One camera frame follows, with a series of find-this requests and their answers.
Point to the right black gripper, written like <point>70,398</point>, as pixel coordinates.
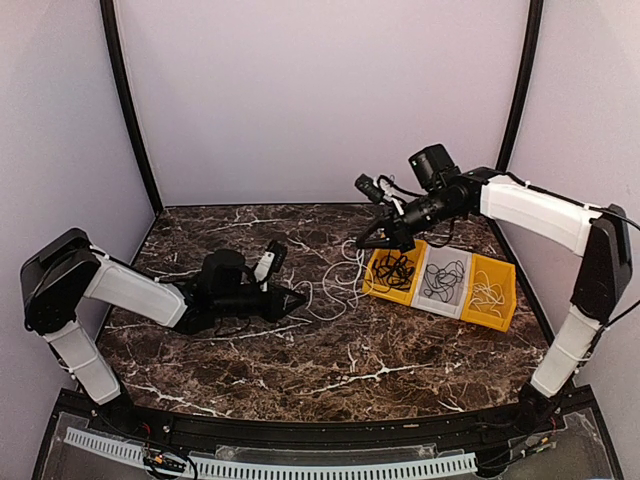
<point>393,222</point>

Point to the right black frame post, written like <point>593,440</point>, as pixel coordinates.
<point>521,88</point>

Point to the black frame post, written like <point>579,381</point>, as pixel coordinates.
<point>119,73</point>
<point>521,88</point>

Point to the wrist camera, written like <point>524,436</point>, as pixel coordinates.
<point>271,262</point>
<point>379,191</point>

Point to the left yellow plastic bin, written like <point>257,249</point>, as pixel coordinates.
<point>394,276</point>

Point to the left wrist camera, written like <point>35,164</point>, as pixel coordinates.
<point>271,262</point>

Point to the yellow plastic bin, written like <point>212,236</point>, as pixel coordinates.
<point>394,276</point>
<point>491,299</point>

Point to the white slotted cable duct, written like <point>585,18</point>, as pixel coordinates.
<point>246,463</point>

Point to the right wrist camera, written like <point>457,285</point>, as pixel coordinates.
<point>379,191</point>

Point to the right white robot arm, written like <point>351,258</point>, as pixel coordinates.
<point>598,235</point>

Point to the black front rail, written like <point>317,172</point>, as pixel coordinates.
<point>205,433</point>

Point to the right yellow plastic bin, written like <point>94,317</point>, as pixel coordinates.
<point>491,299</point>

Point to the white plastic bin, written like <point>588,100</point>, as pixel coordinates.
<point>444,280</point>

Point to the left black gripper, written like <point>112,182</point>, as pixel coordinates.
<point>275,309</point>

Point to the left black frame post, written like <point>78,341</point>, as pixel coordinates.
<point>119,73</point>

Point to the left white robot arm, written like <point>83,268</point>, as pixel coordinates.
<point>71,268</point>

